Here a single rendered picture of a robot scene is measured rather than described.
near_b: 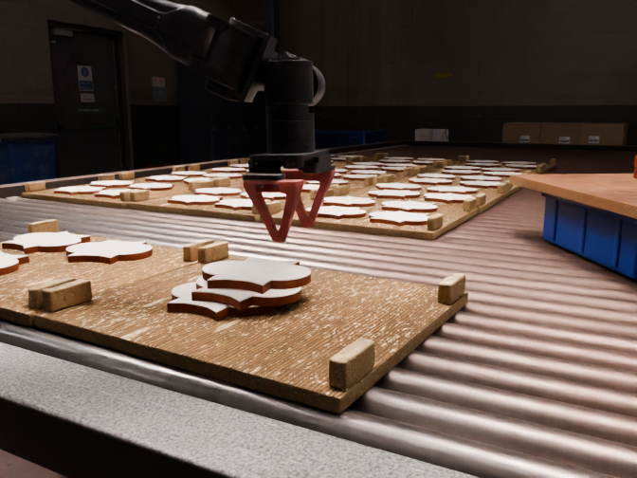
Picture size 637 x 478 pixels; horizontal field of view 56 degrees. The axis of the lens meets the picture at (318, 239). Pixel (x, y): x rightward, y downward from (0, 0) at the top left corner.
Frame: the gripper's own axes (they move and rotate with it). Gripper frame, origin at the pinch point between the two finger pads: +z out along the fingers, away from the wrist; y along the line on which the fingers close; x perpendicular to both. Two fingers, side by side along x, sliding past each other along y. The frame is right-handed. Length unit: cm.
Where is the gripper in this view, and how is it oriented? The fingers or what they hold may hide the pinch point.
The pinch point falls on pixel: (293, 227)
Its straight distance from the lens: 73.6
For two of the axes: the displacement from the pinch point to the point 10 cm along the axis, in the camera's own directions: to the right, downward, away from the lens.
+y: 3.2, -2.0, 9.2
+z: 0.2, 9.8, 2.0
